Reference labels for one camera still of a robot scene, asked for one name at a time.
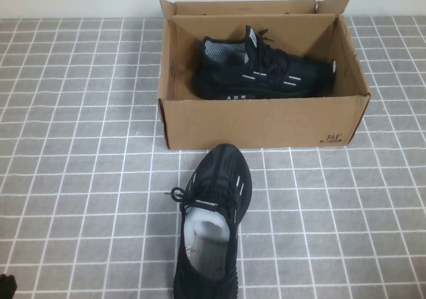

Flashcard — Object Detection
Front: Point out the white foam shoe stuffing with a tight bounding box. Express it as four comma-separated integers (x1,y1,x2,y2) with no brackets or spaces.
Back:
184,206,231,250

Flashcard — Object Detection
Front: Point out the black knit sneaker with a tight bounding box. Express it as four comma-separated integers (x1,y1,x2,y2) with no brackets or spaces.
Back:
192,25,337,101
165,142,254,299

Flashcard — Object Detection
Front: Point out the grey white-grid tablecloth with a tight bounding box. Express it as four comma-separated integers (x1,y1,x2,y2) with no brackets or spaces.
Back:
0,15,426,299

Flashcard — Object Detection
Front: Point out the brown cardboard shoe box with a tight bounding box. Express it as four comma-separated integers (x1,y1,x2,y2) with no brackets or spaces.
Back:
156,0,371,151

